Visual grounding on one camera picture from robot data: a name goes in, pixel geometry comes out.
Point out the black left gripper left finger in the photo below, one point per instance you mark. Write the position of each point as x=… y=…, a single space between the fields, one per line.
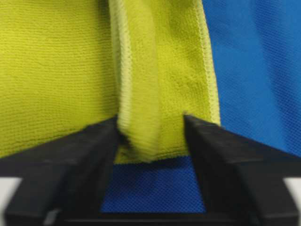
x=66 y=177

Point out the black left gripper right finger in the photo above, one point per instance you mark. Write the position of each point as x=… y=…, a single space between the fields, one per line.
x=253 y=183

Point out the yellow-green microfiber towel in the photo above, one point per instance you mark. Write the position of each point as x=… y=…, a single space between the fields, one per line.
x=66 y=64

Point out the blue table cloth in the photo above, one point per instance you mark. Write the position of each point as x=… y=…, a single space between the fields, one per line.
x=256 y=47

